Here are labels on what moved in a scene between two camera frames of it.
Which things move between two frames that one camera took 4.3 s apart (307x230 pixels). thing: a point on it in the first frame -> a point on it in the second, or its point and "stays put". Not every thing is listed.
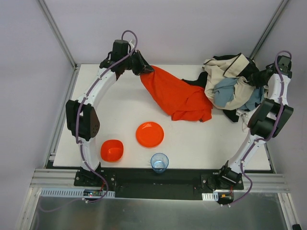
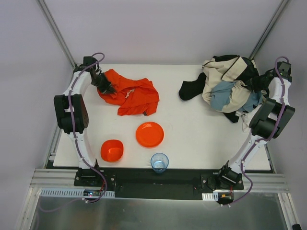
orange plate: x=149 y=134 stays put
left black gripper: x=139 y=65 -> x=103 y=84
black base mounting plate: x=142 y=184 stays put
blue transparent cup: x=159 y=162 stays put
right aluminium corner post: x=269 y=28 stays put
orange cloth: x=181 y=99 -> x=135 y=97
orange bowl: x=112 y=150 stays put
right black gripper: x=257 y=78 -> x=255 y=82
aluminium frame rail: x=43 y=178 stays put
